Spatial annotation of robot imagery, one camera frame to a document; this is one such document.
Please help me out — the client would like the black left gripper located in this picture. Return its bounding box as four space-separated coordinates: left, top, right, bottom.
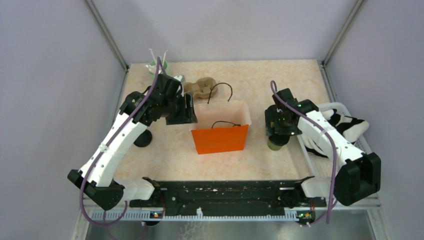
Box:
161 92 198 125

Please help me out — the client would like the orange paper bag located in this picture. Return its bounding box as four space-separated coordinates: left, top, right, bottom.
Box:
191 87 252 155

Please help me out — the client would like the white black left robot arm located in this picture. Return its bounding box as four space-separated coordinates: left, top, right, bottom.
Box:
67 73 198 211

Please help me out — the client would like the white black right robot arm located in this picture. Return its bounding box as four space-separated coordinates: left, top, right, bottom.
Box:
264 82 381 206

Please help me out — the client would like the brown cardboard cup carrier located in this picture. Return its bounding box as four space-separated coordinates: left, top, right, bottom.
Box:
183 77 218 100

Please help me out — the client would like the stack of black lids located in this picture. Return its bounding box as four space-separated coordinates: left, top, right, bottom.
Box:
133 130 153 148

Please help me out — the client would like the green straw holder cup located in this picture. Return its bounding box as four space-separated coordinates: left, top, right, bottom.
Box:
145 60 171 79

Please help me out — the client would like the white plastic basket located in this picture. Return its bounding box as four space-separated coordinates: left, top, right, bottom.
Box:
298 102 372 190

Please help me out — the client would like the black white cloth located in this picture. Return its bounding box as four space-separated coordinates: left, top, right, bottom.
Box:
301 108 370 158

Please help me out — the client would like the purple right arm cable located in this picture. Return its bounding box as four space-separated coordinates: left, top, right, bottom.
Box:
270 80 339 225

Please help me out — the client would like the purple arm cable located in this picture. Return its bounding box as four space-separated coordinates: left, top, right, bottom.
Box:
78 56 168 240
270 80 339 225

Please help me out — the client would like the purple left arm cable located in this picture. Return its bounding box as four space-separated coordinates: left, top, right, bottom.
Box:
78 56 168 240

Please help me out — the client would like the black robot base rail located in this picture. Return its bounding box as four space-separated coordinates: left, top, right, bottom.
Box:
128 180 327 217

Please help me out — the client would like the aluminium frame rail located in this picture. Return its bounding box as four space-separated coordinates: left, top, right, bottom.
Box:
83 0 129 73
321 0 368 68

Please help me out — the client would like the right aluminium frame rail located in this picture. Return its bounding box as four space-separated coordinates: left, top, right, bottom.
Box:
321 0 368 68

